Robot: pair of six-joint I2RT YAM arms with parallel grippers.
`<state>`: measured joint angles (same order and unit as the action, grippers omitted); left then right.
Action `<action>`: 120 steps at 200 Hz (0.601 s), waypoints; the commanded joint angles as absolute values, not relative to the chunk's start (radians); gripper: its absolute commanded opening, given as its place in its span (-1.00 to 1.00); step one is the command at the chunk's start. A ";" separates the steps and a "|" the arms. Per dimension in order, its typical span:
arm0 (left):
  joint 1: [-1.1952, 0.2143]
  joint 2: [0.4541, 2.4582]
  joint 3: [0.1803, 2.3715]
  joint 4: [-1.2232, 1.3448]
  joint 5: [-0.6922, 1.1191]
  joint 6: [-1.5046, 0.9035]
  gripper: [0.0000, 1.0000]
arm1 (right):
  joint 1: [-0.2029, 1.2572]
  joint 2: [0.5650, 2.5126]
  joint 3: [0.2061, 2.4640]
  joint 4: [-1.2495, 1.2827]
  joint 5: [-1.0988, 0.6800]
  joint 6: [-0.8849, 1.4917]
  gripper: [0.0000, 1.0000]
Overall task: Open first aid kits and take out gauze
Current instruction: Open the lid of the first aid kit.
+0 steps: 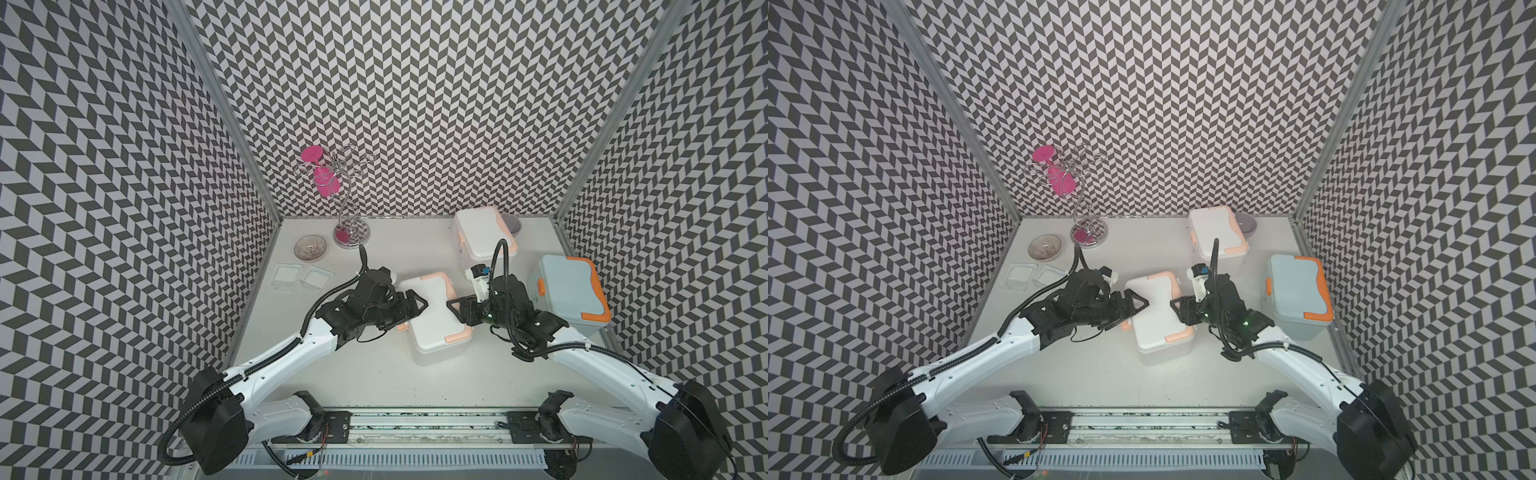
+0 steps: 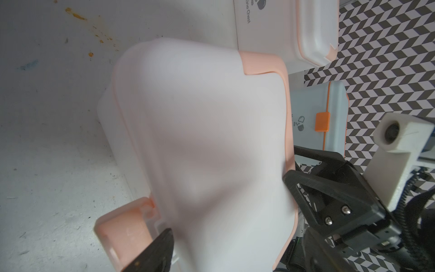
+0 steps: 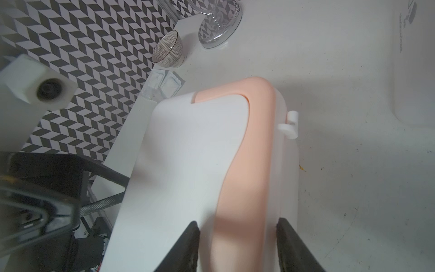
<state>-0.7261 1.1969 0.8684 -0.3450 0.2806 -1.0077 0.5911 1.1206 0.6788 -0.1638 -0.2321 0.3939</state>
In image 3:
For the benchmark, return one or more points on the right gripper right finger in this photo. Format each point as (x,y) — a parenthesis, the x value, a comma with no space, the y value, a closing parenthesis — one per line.
(293,254)

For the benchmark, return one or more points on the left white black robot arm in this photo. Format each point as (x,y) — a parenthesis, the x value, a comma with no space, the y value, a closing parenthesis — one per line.
(62,253)

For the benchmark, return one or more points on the small clear glass bowl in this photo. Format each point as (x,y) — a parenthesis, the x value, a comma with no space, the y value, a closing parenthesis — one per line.
(169,51)

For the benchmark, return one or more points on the white first aid box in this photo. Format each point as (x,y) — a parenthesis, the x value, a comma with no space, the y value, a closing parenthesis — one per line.
(414,62)
(225,158)

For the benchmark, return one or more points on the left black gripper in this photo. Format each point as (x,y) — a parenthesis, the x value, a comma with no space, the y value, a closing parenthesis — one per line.
(40,196)

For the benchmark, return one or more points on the silver wire stand pink ornaments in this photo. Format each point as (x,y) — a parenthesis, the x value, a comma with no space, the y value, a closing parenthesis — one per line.
(221,18)

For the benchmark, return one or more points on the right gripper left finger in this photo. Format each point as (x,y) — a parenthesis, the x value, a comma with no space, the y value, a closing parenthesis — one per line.
(183,256)

